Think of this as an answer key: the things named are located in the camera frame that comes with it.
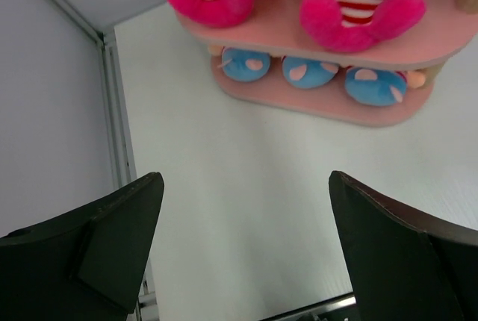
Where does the pink three-tier wooden shelf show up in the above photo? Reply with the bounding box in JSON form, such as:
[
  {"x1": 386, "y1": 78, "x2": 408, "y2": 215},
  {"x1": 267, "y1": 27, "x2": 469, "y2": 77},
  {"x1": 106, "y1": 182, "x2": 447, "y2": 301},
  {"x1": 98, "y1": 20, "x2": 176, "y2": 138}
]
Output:
[{"x1": 167, "y1": 0, "x2": 477, "y2": 126}]

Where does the white pink-eared plush toy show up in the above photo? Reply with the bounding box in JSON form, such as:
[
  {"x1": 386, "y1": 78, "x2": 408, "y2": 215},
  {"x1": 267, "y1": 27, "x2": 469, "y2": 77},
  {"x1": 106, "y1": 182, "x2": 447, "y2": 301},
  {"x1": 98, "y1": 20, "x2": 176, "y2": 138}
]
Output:
[{"x1": 299, "y1": 0, "x2": 426, "y2": 53}]

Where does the blue plush under shelf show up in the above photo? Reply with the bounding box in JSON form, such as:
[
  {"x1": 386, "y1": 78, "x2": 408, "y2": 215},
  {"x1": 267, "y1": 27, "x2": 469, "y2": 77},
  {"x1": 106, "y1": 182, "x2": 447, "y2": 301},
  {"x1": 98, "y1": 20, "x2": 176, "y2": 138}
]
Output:
[{"x1": 208, "y1": 45, "x2": 272, "y2": 83}]

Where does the peach-faced boy plush doll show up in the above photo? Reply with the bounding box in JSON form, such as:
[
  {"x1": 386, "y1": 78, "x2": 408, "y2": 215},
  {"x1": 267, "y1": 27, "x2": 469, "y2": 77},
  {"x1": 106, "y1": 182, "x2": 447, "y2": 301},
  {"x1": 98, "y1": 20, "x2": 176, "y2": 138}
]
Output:
[{"x1": 282, "y1": 56, "x2": 340, "y2": 90}]

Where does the aluminium front rail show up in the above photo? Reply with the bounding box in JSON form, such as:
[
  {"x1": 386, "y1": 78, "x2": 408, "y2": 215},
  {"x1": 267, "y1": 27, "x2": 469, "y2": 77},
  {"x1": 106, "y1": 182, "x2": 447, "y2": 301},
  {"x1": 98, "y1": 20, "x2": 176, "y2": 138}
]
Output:
[{"x1": 126, "y1": 292, "x2": 361, "y2": 320}]

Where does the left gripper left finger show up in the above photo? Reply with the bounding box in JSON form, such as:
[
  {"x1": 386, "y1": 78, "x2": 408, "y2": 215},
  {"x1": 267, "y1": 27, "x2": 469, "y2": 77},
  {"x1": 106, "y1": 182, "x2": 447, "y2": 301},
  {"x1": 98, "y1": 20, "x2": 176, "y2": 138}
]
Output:
[{"x1": 1, "y1": 172, "x2": 164, "y2": 320}]

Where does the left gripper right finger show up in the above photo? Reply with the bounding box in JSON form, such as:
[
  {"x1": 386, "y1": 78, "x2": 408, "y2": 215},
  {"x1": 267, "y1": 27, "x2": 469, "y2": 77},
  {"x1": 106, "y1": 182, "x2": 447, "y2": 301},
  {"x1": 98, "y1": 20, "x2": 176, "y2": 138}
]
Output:
[{"x1": 329, "y1": 171, "x2": 477, "y2": 320}]

